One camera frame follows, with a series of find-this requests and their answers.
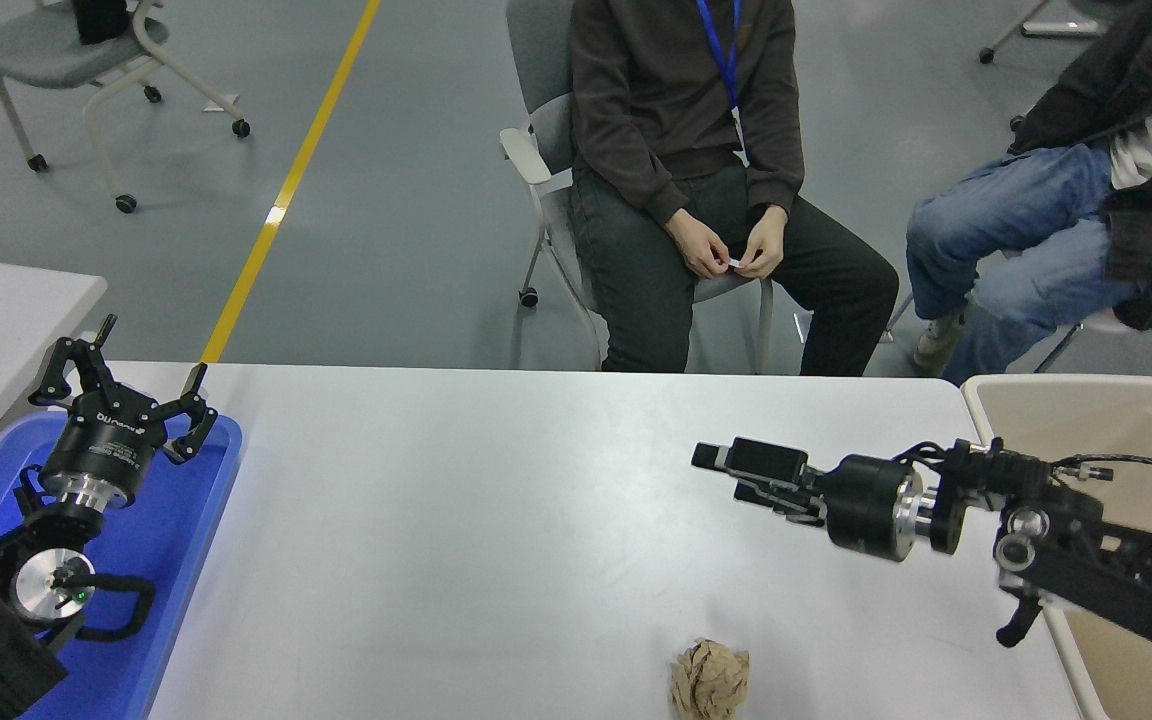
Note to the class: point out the seated person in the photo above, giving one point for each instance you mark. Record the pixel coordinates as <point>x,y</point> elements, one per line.
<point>646,100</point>
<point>1026,220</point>

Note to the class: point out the person's right hand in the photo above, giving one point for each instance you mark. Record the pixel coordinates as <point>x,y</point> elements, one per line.
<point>701,248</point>

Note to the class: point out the large beige plastic bin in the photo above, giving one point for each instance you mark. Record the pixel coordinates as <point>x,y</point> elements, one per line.
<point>1056,410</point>

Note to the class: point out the black bag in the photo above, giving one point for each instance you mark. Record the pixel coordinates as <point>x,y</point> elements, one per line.
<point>99,20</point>

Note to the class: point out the grey chair with white armrest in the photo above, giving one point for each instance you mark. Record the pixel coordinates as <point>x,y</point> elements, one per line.
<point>541,40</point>

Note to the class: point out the white seat metal chair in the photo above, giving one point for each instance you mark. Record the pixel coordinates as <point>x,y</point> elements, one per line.
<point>1111,322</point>

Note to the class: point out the crumpled tan paper ball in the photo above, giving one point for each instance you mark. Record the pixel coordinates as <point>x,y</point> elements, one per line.
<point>711,685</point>

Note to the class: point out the person's left hand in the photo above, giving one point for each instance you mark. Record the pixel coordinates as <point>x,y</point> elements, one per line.
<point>766,245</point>

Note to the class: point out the grey chair on castors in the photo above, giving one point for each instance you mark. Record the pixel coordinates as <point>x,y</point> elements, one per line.
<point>1056,28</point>

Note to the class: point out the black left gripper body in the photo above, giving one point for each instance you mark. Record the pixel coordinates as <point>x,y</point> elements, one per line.
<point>101,440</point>

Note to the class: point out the blue plastic tray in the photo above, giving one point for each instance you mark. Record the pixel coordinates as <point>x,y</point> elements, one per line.
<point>166,530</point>

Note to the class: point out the grey chair with cream frame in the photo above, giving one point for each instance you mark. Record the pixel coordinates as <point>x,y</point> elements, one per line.
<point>44,45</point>

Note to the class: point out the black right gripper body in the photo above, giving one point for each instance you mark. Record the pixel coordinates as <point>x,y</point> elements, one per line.
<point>861,505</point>

